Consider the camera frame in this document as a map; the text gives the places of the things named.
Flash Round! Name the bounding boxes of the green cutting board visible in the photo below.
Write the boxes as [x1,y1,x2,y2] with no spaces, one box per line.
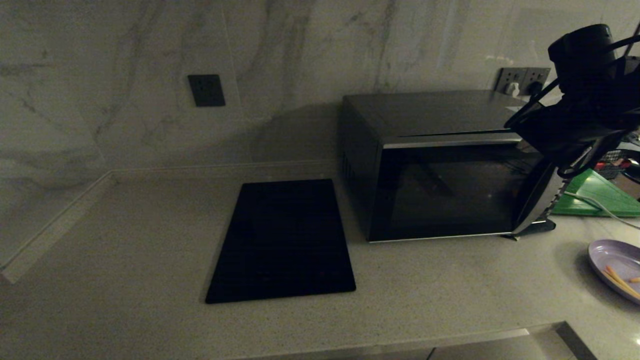
[550,168,640,219]

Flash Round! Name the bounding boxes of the dark single wall socket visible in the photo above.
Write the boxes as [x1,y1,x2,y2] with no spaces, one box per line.
[187,74,227,108]

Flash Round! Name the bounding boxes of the white power cable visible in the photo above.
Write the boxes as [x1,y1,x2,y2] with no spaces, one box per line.
[567,191,640,231]

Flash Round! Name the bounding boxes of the metal shopping cart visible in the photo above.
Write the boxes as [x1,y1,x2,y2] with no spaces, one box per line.
[597,149,640,182]

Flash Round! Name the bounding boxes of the purple plate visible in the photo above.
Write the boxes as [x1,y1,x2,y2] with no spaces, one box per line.
[587,239,640,306]

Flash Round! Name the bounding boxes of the silver black microwave oven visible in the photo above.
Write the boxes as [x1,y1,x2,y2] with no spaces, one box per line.
[340,91,568,243]

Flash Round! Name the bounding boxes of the black induction cooktop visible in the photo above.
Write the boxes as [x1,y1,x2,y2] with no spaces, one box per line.
[205,179,357,305]

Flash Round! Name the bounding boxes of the grey double wall socket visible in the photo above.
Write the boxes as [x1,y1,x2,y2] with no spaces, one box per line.
[494,67,552,97]

